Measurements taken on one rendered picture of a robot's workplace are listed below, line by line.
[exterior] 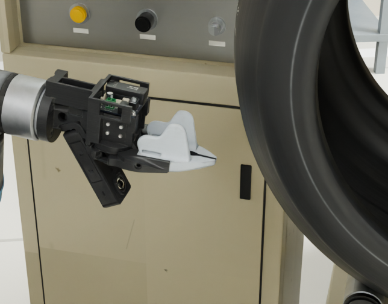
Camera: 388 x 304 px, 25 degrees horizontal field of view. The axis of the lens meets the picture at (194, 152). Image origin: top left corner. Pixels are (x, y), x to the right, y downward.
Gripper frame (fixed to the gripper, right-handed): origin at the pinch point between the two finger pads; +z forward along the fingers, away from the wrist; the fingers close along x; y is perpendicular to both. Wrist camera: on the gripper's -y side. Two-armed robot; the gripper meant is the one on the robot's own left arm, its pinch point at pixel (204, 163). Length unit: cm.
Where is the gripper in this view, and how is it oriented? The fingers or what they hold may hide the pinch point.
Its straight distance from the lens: 104.2
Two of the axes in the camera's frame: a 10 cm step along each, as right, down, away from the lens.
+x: 2.5, -4.6, 8.5
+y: 1.2, -8.6, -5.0
